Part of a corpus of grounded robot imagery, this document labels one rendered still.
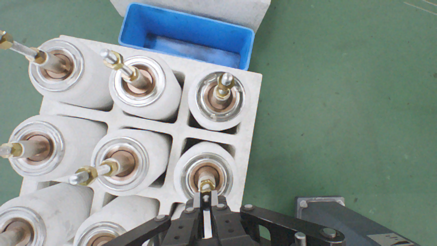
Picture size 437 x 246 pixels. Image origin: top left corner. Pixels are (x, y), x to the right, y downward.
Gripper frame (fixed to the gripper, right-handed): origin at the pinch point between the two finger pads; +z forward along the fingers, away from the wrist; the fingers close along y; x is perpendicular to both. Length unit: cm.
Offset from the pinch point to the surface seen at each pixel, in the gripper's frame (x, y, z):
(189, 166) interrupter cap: 2.0, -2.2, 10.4
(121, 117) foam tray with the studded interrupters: 10.7, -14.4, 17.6
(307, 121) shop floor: 7.6, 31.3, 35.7
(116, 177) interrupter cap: 1.5, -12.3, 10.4
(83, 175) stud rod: 3.5, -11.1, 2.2
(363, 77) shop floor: 20, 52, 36
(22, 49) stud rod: 17.6, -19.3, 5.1
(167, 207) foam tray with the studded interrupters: -6.0, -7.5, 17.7
